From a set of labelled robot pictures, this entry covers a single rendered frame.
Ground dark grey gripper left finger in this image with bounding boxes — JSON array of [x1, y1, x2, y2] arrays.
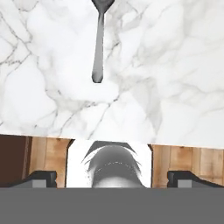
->
[[4, 170, 58, 189]]

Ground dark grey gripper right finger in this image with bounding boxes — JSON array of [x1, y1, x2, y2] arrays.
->
[[166, 170, 224, 189]]

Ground grey metal spoon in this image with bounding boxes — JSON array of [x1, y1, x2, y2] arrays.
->
[[91, 0, 116, 84]]

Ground dark brown cupboard front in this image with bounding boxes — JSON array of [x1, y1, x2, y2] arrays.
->
[[0, 134, 33, 188]]

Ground white and black round thing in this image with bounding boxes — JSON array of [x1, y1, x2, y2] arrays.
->
[[65, 139, 154, 189]]

